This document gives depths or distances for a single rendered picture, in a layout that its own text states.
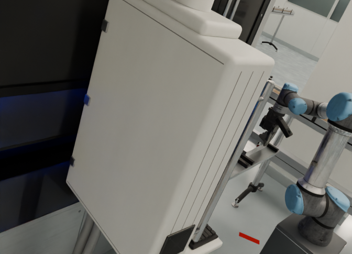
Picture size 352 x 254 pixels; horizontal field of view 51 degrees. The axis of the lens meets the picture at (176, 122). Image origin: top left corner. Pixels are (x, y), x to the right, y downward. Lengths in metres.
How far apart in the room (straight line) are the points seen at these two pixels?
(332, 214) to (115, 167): 0.95
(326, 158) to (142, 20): 0.91
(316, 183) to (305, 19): 8.99
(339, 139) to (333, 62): 1.88
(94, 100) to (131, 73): 0.21
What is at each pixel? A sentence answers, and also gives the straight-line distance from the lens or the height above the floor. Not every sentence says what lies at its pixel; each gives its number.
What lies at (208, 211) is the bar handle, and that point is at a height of 1.02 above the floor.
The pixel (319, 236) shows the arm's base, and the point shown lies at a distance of 1.75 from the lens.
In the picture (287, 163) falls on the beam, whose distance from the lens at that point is 2.97.
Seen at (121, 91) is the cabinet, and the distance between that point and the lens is 1.08.
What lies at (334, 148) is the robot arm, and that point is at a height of 1.22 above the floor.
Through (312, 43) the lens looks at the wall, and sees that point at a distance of 10.32.
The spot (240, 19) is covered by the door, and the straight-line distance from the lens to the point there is 1.90.
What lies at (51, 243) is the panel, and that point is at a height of 0.40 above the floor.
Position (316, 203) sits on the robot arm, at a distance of 1.62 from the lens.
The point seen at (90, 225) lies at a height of 0.69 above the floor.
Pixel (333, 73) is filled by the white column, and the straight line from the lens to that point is 3.36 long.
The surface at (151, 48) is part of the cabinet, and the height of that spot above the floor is 1.46.
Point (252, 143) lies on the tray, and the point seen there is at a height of 0.88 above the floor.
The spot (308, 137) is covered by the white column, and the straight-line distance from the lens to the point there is 3.50.
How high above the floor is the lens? 1.74
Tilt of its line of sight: 26 degrees down
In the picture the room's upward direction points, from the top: 21 degrees clockwise
